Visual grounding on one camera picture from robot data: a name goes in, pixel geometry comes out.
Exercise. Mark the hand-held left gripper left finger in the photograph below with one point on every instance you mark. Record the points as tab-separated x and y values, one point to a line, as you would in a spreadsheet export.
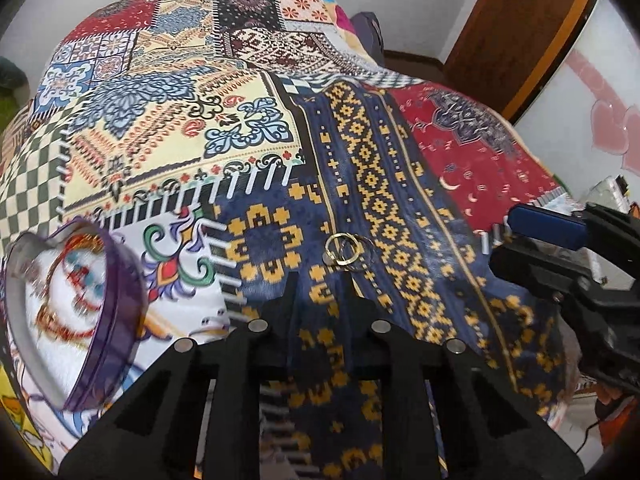
235	360

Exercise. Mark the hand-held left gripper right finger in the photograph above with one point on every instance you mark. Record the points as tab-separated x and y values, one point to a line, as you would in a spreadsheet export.
410	360

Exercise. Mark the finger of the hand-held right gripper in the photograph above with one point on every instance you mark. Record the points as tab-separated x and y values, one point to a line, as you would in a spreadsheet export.
535	270
545	224

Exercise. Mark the purple heart-shaped tin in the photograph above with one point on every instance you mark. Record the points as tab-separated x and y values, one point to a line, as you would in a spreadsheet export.
117	310

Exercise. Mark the orange cloth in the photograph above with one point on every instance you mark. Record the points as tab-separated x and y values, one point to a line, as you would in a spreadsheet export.
620	412

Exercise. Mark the pink heart stickers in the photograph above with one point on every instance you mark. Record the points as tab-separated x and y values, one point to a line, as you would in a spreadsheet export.
612	120

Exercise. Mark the dark wooden door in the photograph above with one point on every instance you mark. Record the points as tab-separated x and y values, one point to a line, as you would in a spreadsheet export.
515	25

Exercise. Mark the patchwork printed blanket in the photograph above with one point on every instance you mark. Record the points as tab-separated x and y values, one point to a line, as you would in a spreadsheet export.
350	160

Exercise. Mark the green patterned cloth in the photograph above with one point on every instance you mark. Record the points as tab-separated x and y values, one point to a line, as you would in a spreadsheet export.
6	106

